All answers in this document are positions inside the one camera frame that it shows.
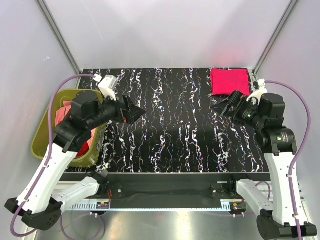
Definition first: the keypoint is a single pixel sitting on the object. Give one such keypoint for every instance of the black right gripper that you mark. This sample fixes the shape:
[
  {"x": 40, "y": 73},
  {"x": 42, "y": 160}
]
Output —
[{"x": 237, "y": 99}]

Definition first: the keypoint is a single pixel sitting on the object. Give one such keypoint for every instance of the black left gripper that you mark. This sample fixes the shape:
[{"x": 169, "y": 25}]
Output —
[{"x": 130, "y": 113}]

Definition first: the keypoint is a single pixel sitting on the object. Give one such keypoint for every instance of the magenta pink t-shirt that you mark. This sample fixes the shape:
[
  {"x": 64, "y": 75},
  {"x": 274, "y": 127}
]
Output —
[{"x": 225, "y": 82}]

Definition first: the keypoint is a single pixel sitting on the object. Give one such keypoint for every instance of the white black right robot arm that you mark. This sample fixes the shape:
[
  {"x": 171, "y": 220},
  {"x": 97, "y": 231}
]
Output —
[{"x": 284, "y": 217}]

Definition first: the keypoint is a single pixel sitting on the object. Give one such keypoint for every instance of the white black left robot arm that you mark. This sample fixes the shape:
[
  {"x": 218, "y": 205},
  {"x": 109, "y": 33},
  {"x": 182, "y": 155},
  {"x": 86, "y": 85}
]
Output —
[{"x": 38, "y": 206}]

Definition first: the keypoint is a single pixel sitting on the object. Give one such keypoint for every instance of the light pink shirt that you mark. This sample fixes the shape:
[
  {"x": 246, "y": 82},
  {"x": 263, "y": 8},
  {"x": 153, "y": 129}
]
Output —
[{"x": 94, "y": 141}]

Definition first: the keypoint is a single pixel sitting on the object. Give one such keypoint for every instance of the red folded shirt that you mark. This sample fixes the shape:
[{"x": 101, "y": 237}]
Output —
[{"x": 85, "y": 148}]

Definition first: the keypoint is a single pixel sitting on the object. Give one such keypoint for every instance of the salmon pink shirt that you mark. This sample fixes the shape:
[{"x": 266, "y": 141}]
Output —
[{"x": 62, "y": 112}]

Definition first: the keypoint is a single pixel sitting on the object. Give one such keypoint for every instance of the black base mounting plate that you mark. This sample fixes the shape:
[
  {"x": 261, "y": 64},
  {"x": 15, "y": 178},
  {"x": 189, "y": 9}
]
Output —
[{"x": 155, "y": 187}]

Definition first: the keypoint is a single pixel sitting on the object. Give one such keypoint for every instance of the olive green plastic bin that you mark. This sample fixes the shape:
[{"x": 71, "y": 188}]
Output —
[{"x": 40, "y": 141}]

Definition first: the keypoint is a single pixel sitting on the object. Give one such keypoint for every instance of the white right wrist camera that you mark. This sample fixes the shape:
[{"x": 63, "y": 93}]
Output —
[{"x": 257, "y": 91}]

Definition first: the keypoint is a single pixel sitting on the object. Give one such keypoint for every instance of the aluminium right frame post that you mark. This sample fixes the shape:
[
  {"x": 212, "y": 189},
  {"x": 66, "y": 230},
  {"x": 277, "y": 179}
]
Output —
[{"x": 275, "y": 35}]

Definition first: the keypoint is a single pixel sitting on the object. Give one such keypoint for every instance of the aluminium frame post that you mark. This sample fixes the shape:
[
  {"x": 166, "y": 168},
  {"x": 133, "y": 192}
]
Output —
[
  {"x": 275, "y": 35},
  {"x": 58, "y": 35}
]

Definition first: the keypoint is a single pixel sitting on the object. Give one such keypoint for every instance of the aluminium left frame post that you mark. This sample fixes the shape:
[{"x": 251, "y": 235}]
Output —
[{"x": 58, "y": 35}]

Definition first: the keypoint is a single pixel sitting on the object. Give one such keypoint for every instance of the white slotted cable duct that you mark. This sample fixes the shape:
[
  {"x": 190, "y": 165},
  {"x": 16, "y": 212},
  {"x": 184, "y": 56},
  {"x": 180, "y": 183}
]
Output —
[{"x": 118, "y": 206}]

